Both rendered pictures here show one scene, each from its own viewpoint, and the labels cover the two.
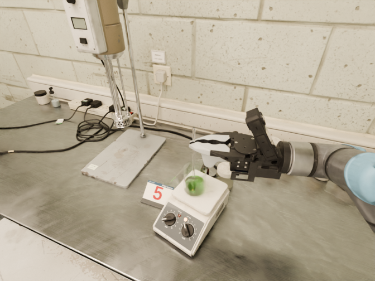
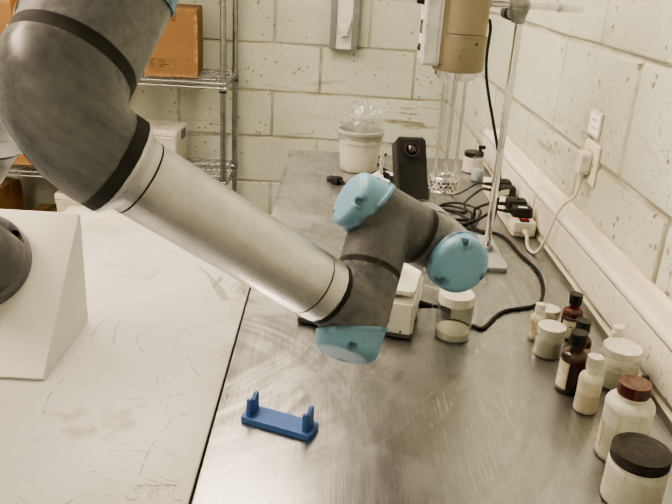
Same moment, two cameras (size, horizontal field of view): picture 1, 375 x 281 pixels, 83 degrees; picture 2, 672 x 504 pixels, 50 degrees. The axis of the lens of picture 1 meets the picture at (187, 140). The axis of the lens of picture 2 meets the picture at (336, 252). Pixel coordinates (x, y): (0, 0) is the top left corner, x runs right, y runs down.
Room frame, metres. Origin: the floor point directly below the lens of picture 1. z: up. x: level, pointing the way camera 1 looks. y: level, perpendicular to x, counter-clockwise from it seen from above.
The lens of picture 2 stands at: (-0.12, -1.04, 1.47)
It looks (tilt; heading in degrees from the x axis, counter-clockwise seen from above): 22 degrees down; 67
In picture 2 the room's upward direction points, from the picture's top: 4 degrees clockwise
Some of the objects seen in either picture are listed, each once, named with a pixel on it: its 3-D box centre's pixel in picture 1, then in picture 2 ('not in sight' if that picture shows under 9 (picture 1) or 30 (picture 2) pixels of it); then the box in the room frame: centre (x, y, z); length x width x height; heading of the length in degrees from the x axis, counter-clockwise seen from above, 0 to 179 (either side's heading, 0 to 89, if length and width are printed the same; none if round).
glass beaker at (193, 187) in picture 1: (195, 178); not in sight; (0.40, -0.02, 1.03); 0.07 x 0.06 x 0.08; 150
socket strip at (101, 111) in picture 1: (101, 109); (506, 203); (0.99, 0.45, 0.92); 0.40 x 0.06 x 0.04; 68
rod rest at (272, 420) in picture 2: not in sight; (279, 414); (0.14, -0.28, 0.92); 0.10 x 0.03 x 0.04; 137
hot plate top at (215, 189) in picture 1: (200, 189); (384, 275); (0.40, -0.04, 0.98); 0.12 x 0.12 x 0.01; 56
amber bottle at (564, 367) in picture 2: not in sight; (573, 361); (0.58, -0.32, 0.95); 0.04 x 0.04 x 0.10
